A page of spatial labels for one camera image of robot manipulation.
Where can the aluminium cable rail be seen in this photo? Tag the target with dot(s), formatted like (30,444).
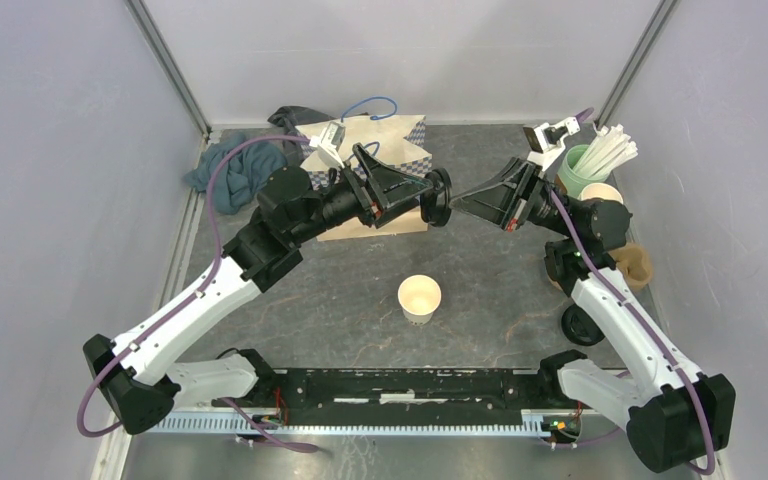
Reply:
(231,423)

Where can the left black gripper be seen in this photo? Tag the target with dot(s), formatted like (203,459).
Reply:
(386,194)

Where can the white paper coffee cup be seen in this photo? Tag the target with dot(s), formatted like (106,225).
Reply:
(419,297)

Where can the brown cardboard cup carrier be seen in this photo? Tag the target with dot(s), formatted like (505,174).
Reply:
(632,265)

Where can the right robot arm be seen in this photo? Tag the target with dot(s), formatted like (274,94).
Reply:
(671,412)

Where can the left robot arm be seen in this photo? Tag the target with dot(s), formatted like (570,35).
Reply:
(138,379)

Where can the teal crumpled cloth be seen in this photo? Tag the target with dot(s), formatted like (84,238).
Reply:
(242,177)

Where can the left corner metal post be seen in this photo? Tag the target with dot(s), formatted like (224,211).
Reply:
(165,58)

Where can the black plastic lid on table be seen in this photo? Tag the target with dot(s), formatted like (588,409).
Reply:
(579,328)

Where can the white wrapped straws bundle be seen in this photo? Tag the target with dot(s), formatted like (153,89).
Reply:
(612,147)

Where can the right corner metal post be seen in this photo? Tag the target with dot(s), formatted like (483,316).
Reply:
(651,33)

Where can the corner metal post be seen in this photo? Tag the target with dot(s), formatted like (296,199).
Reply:
(165,58)
(651,33)

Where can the green straw holder cup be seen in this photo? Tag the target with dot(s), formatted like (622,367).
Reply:
(573,182)

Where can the stack of paper cups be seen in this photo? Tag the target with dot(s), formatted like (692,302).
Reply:
(601,191)

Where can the dark grey cloth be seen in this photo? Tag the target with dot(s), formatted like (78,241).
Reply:
(288,118)

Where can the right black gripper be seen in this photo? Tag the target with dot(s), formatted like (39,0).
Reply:
(506,206)

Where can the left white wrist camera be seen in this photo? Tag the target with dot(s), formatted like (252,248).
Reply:
(327,144)

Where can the black plastic cup lid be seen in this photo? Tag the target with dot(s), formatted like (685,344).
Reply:
(434,204)

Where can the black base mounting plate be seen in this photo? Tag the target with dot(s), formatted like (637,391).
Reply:
(419,397)

